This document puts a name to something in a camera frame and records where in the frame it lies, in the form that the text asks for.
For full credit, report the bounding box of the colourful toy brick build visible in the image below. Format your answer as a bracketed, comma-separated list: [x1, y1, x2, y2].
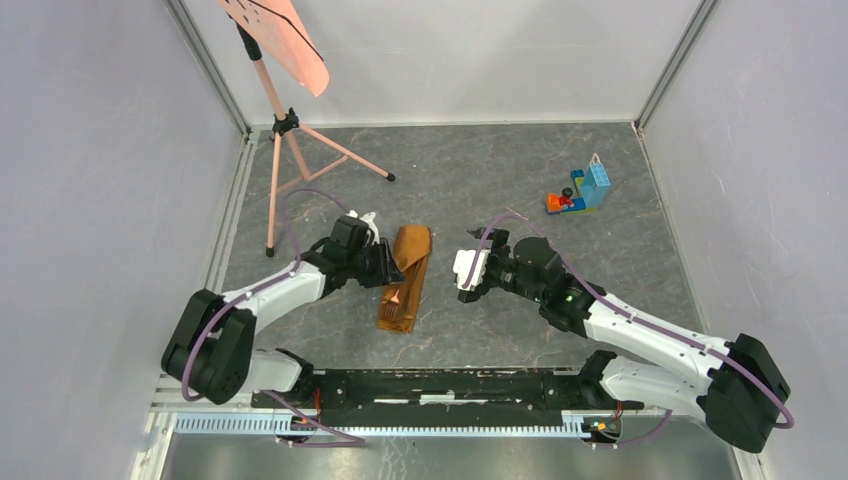
[545, 152, 611, 215]

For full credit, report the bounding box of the orange cloth napkin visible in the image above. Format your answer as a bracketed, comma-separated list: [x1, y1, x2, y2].
[376, 225, 433, 333]

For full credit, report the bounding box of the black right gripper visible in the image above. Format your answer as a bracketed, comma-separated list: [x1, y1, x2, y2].
[457, 227, 544, 305]

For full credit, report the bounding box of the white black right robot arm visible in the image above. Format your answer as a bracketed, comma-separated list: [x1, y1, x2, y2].
[452, 229, 794, 453]

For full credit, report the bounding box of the pink music stand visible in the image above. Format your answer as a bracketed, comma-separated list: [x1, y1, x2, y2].
[214, 0, 399, 259]

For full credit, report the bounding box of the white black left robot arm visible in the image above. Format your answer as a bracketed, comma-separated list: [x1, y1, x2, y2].
[161, 211, 405, 408]

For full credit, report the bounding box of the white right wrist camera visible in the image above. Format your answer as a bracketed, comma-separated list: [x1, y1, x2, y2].
[452, 249, 490, 291]

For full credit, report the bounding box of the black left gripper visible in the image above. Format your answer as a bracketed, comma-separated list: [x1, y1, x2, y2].
[346, 238, 405, 289]

